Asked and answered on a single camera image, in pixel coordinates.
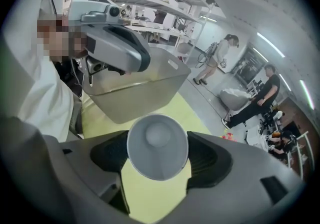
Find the olive green plastic basin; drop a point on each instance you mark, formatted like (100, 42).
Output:
(140, 100)

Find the yellow-green tablecloth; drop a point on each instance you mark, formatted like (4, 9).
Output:
(187, 111)

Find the white beanbag seat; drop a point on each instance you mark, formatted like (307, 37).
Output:
(235, 98)

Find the ceiling light strips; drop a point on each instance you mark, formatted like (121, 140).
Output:
(271, 44)

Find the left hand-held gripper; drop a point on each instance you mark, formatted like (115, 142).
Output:
(82, 10)

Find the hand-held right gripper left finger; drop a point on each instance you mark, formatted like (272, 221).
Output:
(105, 153)

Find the white shelving by brick wall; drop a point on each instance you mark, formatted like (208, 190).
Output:
(300, 153)

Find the pot of colourful flowers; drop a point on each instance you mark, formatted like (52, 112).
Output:
(226, 135)

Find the person's own torso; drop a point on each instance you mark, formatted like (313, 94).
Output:
(42, 88)

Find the long white shelving unit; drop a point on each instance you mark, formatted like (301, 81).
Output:
(160, 0)

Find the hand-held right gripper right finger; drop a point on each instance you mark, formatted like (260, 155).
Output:
(247, 165)

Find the person's own head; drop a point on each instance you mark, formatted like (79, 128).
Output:
(62, 40)

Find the white low cabinet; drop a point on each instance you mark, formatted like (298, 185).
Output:
(256, 139)

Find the white cup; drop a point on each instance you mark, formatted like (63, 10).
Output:
(160, 158)

